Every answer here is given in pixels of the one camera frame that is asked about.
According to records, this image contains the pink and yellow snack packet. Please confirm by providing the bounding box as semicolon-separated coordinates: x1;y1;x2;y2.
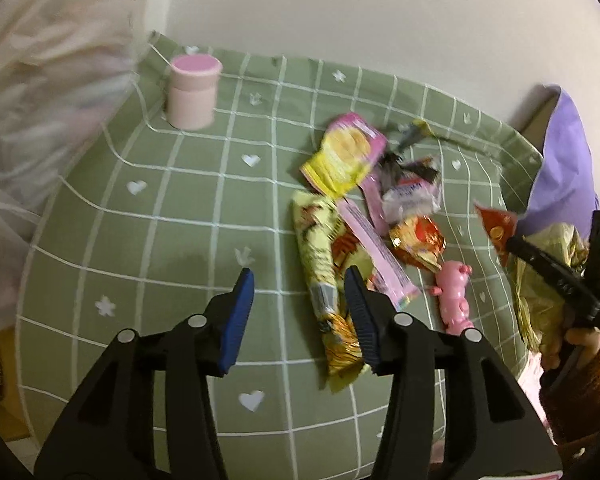
300;112;388;198

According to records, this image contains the long yellow snack packet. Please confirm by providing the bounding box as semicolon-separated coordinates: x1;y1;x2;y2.
291;191;373;393

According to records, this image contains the red and gold wrapper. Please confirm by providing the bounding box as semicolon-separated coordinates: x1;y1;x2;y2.
389;215;447;273

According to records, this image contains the purple pillow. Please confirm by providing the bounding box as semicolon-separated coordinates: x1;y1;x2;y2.
527;85;600;241

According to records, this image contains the orange red snack wrapper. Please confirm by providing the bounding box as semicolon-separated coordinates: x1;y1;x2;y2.
330;220;376;286

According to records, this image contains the bin with yellow liner bag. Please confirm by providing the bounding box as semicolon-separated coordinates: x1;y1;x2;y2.
507;222;591;353

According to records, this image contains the white plastic bag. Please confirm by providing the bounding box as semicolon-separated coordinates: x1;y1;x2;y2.
0;0;143;341

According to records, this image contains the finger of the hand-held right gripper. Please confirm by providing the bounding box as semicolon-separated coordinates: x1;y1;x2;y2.
505;236;600;334

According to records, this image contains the black wrapper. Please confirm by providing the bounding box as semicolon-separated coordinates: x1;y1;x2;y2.
380;122;433;173

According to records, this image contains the person's right hand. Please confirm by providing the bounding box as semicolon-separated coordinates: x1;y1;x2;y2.
539;329;600;372

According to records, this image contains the long pink wrapper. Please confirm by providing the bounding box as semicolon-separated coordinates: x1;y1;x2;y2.
337;199;421;308

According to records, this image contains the pale pink wrapper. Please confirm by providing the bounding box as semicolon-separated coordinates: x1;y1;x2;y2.
360;167;393;238

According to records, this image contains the person's right forearm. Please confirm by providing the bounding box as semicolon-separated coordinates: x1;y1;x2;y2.
539;332;600;480

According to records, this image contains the pink pig toy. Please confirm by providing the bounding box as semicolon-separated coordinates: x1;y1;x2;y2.
425;260;473;336

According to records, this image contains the small pink jar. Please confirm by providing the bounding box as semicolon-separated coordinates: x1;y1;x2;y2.
165;54;223;131

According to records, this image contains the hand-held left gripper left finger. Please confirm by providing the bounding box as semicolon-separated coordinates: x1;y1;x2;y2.
34;267;256;480

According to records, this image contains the green checked tablecloth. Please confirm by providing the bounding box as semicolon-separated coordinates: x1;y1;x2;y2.
15;30;546;480

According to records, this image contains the white and pink wrapper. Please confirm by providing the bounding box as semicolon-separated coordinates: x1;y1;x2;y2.
380;156;443;223

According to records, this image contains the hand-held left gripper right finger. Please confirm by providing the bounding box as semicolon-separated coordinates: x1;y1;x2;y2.
343;266;563;480

